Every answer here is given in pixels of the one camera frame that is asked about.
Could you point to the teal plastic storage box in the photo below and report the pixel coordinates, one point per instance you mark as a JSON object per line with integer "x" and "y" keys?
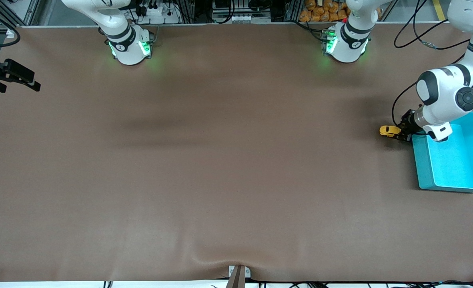
{"x": 460, "y": 168}

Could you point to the brown table mat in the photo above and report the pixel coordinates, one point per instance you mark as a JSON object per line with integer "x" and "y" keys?
{"x": 236, "y": 180}

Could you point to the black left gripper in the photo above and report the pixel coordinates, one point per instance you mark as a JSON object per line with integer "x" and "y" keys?
{"x": 407, "y": 125}

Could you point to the white frame corner bracket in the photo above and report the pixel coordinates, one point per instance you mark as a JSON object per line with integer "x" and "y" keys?
{"x": 11, "y": 33}

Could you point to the orange packet pile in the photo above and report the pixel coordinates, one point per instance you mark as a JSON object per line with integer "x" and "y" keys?
{"x": 320, "y": 10}

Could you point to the brown post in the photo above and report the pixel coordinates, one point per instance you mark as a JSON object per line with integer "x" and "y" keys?
{"x": 236, "y": 280}

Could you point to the white power strip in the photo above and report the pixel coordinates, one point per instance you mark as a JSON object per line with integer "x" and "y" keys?
{"x": 156, "y": 11}

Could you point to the yellow beetle toy car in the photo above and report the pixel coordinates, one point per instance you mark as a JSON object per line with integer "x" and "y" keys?
{"x": 387, "y": 130}

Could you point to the grey electrical unit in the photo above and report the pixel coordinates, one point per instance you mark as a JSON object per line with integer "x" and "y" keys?
{"x": 240, "y": 18}

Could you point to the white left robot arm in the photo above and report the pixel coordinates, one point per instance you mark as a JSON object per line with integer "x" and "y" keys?
{"x": 440, "y": 86}

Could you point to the silver table edge bracket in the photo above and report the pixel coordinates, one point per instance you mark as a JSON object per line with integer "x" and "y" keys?
{"x": 247, "y": 272}

